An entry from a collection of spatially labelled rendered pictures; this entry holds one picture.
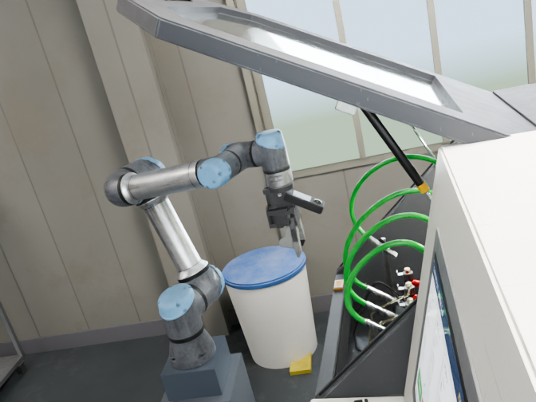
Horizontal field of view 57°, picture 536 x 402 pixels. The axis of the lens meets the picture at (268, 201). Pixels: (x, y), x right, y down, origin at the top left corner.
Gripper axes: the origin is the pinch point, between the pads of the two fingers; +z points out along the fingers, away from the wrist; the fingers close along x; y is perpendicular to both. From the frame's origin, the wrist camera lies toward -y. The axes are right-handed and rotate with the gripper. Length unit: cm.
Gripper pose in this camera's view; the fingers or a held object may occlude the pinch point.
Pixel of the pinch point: (302, 247)
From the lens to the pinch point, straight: 146.0
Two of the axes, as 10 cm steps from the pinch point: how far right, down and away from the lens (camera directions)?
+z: 2.2, 9.2, 3.1
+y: -9.5, 1.4, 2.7
